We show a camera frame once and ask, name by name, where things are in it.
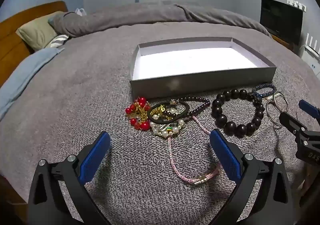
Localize grey rolled duvet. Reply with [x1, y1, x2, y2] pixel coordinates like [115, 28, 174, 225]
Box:
[49, 4, 272, 38]

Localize white pearl bracelet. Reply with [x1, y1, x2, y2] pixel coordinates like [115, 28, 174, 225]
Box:
[149, 107, 185, 138]

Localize wooden headboard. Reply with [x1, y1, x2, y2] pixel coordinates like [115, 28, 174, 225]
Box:
[0, 1, 68, 70]

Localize blue braided bracelet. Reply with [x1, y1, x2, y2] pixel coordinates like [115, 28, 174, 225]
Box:
[251, 83, 277, 99]

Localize light blue blanket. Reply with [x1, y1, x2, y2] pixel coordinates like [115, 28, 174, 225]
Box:
[0, 47, 65, 121]

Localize red bead gold chain bracelet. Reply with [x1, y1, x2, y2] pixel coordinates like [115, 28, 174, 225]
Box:
[125, 97, 152, 131]

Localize green pillow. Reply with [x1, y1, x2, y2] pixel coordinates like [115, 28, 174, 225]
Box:
[16, 11, 65, 51]

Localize grey cardboard box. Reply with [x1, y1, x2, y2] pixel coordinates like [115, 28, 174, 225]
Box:
[129, 37, 277, 99]

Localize silver ring bangle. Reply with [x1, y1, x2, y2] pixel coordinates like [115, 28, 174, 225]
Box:
[265, 101, 288, 128]
[273, 92, 289, 111]

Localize dark purple bead necklace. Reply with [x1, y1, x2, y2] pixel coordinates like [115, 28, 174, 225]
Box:
[160, 97, 211, 119]

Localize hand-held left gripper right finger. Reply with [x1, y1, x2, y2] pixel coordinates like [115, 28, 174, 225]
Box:
[209, 128, 293, 225]

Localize white cabinet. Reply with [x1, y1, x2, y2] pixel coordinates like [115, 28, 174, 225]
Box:
[299, 47, 320, 75]

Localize black television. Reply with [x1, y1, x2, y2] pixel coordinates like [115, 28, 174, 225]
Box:
[260, 0, 303, 45]

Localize black hair tie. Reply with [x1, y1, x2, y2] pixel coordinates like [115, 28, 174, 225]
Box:
[147, 100, 190, 124]

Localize white router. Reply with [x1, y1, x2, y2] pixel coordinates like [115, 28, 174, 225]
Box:
[301, 32, 320, 56]

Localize white wall hooks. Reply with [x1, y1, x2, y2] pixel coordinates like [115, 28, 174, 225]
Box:
[287, 0, 307, 12]

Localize striped pillow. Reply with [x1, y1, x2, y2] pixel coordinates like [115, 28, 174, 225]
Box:
[45, 34, 69, 49]

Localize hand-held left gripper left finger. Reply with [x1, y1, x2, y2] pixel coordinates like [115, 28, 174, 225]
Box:
[27, 131, 112, 225]

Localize wooden television stand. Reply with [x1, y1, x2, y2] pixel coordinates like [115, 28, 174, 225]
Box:
[271, 35, 295, 51]

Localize large dark wooden bead bracelet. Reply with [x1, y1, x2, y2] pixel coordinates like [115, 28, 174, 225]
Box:
[211, 89, 265, 137]

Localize pink braided cord bracelet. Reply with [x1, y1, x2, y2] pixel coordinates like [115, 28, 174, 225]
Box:
[167, 115, 222, 186]

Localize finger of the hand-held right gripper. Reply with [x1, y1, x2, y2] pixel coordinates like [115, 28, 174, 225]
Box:
[279, 112, 309, 140]
[299, 100, 320, 120]

